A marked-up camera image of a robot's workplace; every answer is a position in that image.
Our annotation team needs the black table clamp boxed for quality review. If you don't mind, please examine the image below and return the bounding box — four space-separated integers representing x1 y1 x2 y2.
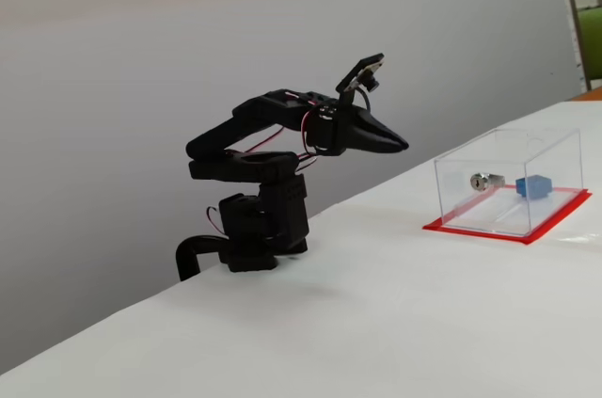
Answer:
175 234 232 282

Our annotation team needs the red white wrist servo cable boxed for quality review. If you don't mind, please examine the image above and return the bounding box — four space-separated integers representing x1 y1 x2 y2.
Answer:
300 108 322 155

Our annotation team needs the red white forearm servo cable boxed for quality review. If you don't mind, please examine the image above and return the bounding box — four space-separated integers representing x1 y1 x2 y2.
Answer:
224 122 322 169

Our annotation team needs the red white base servo cable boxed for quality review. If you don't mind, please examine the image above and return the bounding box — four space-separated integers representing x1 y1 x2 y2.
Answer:
205 206 229 236

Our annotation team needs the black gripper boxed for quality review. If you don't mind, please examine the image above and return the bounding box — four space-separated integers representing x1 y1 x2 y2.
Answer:
303 103 409 157

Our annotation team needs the silver cylinder lock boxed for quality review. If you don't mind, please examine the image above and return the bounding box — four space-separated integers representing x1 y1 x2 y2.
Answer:
469 172 507 193

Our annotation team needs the blue lego brick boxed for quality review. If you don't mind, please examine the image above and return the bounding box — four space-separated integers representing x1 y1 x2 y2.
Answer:
514 173 554 202

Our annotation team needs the transparent plastic box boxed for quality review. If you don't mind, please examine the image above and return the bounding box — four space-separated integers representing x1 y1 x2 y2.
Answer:
433 128 584 237

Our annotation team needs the green panel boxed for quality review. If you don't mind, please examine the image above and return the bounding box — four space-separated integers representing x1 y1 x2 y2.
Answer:
577 8 602 89

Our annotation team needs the red tape frame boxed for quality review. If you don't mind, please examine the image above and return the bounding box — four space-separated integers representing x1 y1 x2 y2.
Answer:
421 186 593 246

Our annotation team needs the black camera cable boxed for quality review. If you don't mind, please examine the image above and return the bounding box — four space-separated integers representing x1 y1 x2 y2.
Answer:
353 86 373 113

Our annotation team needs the brown wooden table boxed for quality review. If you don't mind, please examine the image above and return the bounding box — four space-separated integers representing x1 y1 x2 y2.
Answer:
565 86 602 103

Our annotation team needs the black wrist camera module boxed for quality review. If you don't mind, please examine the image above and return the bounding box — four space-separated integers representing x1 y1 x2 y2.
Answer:
334 53 387 103

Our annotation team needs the metal shelf rack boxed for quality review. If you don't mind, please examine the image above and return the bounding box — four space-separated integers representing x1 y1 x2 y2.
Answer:
558 0 602 93

